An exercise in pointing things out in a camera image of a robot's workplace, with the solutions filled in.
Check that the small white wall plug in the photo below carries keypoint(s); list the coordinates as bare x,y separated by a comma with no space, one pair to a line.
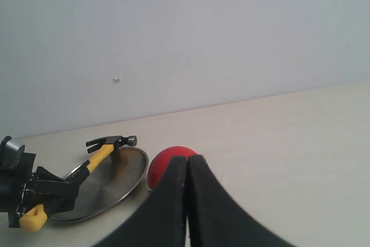
116,79

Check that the round steel plate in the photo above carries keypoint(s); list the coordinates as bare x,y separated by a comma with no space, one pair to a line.
112,181

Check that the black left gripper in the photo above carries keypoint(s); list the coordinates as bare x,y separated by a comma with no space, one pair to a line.
52,194

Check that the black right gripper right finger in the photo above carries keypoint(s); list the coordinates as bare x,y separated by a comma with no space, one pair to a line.
215,218

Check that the yellow black claw hammer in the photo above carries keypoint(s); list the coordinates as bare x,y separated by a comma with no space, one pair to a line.
99,149

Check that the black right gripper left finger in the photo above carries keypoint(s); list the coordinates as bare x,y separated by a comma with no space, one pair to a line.
161,219

